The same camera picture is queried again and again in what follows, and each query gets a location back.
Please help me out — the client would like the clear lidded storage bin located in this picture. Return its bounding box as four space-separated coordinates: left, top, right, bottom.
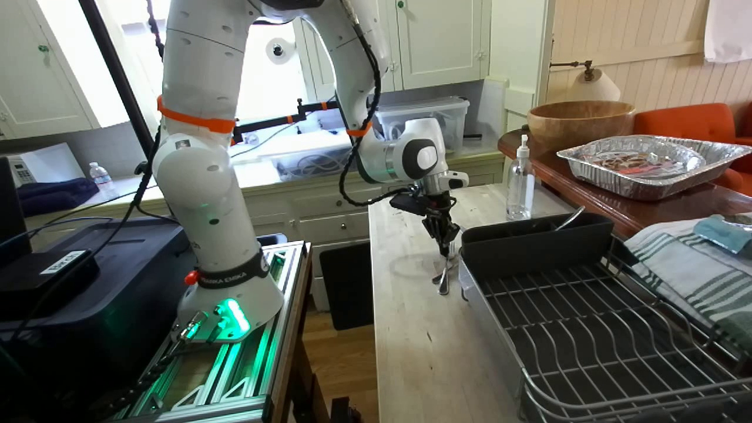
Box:
373 94 471 154

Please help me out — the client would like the dark brown wooden table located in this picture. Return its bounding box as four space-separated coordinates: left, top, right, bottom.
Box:
495 127 752 243

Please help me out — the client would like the silver spoon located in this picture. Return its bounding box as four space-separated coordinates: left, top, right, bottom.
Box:
436 255 462 284

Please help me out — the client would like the black boom with orange clamps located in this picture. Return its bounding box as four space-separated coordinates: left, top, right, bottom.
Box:
229 96 341 141

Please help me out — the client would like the black diagonal pole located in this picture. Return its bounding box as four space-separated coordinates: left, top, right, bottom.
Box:
77 0 160 161

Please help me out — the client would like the silver fork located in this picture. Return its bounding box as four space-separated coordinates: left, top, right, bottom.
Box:
432 261 461 298

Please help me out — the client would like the white hanging cloth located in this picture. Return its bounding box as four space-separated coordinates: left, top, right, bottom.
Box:
703 0 752 67

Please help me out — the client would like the black control box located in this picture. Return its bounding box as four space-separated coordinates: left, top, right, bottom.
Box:
0 220 194 423

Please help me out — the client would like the black labelled device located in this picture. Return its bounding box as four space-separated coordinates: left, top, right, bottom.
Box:
0 247 103 320

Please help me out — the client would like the white panelled cabinet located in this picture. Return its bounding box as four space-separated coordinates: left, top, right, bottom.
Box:
0 0 137 143
382 0 493 94

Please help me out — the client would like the clear hand sanitizer bottle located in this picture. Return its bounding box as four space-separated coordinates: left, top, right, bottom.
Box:
503 132 538 223

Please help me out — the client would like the orange sofa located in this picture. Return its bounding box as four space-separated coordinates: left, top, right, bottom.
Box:
631 101 752 197

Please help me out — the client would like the white paper towel roll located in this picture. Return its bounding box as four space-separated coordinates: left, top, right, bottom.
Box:
264 36 299 67

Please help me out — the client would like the white dome lamp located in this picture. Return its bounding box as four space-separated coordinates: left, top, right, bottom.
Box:
547 60 622 107

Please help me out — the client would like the large wooden bowl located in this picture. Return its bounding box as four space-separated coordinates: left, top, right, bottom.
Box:
526 100 636 155

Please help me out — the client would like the chrome wire dish rack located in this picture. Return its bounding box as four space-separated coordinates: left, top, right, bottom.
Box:
477 261 752 423

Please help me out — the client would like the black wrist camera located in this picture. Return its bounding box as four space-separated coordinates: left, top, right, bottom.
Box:
387 191 429 216

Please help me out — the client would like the small clear water bottle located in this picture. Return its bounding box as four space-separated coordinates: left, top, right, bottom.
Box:
87 161 113 195

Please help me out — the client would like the black cutlery holder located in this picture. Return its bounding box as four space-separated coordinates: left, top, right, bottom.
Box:
459 211 615 277

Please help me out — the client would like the navy blue cloth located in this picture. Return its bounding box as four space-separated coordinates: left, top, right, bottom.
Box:
16 177 100 220

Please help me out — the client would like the aluminium foil tray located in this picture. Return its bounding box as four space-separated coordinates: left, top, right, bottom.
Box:
555 135 752 206

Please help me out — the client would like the black coiled gripper cable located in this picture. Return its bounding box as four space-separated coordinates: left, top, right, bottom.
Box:
335 21 412 211

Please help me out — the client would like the aluminium robot mount stand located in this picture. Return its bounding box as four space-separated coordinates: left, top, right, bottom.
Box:
114 237 315 423

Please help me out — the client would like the cream counter with drawers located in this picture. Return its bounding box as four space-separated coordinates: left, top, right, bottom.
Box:
26 148 508 315

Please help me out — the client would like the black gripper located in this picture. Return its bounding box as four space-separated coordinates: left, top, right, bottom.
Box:
417 191 466 264

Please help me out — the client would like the teal cloth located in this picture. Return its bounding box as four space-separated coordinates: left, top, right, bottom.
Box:
691 214 752 260

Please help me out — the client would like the clear storage bin with cables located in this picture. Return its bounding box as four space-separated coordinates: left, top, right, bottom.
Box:
268 124 365 182

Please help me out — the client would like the black screen edge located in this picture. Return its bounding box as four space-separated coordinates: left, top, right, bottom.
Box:
0 155 32 269

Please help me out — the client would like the white green striped towel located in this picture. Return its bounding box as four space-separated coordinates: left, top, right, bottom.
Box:
622 216 752 348

